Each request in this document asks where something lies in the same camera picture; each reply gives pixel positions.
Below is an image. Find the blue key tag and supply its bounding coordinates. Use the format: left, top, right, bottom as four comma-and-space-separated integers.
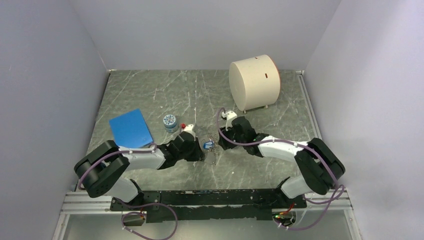
202, 140, 215, 150

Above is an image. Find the metal key organizer plate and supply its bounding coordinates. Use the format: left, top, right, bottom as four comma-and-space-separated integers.
199, 134, 219, 166

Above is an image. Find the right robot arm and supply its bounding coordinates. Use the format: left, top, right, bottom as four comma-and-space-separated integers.
218, 111, 346, 208

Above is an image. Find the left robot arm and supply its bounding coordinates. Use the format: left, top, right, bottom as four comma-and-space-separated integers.
74, 131, 205, 210

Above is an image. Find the small blue labelled jar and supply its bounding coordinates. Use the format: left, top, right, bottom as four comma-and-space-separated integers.
162, 114, 178, 133

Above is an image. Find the cream cylindrical container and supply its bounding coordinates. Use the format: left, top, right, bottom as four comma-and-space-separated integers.
228, 54, 281, 112

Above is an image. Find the blue flat pad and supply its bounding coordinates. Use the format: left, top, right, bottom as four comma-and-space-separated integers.
109, 109, 153, 148

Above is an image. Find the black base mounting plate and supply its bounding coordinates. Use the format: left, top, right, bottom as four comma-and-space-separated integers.
110, 188, 307, 223

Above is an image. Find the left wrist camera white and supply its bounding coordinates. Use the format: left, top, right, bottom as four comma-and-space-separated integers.
180, 123, 196, 137

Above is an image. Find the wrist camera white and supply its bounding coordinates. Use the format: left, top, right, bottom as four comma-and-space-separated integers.
180, 123, 196, 137
221, 110, 238, 131

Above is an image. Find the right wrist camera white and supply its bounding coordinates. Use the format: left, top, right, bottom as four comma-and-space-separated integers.
221, 110, 238, 131

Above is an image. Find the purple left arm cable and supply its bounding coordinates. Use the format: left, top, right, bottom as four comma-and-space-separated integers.
77, 142, 159, 191

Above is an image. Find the aluminium frame rail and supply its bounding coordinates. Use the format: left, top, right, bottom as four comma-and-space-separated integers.
61, 188, 333, 215

